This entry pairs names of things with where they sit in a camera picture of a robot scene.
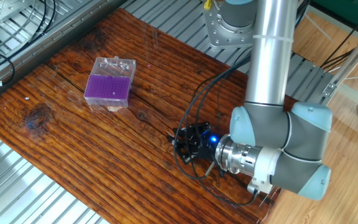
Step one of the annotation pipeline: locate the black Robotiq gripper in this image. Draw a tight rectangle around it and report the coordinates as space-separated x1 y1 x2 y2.
166 122 223 166

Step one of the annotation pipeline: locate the purple pipette tip box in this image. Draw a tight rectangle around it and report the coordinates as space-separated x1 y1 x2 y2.
83 55 137 109

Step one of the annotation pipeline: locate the wood grain table board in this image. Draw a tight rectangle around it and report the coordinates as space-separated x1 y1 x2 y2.
0 7 323 224

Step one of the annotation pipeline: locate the silver perforated metal plate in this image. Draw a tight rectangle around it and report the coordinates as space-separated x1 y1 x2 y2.
0 0 36 24

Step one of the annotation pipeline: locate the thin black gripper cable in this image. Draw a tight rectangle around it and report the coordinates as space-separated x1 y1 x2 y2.
185 55 254 181

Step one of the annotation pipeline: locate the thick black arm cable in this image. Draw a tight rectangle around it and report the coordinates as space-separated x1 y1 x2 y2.
173 54 260 207

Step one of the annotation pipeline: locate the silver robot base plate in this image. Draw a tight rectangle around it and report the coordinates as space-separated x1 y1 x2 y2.
202 0 259 50

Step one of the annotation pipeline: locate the aluminium edge rail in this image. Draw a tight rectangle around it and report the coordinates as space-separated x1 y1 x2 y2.
0 0 127 109

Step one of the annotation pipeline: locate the aluminium frame post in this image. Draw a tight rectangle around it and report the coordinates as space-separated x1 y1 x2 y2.
321 21 358 99

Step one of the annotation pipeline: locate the black floor cable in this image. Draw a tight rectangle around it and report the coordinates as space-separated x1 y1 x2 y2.
321 6 358 71

